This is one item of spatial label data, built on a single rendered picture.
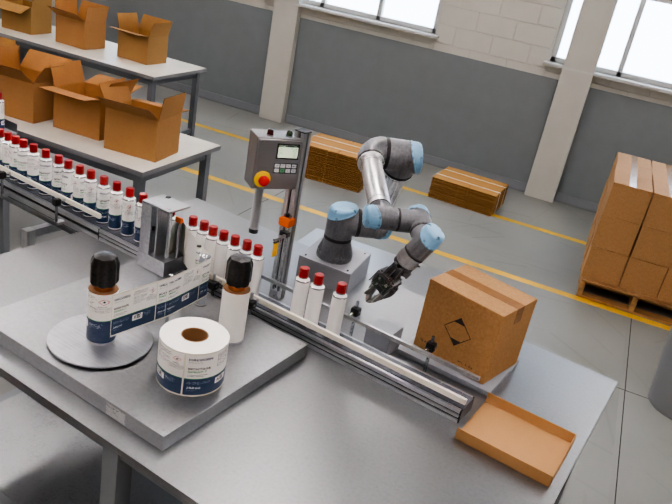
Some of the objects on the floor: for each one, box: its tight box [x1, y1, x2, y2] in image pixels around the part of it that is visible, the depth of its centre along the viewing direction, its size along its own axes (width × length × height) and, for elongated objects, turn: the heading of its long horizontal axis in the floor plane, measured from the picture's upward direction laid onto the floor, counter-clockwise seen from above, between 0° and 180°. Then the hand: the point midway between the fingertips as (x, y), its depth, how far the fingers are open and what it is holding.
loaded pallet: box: [576, 152, 672, 326], centre depth 562 cm, size 120×83×89 cm
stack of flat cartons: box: [305, 133, 364, 193], centre depth 687 cm, size 64×53×31 cm
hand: (369, 298), depth 238 cm, fingers closed
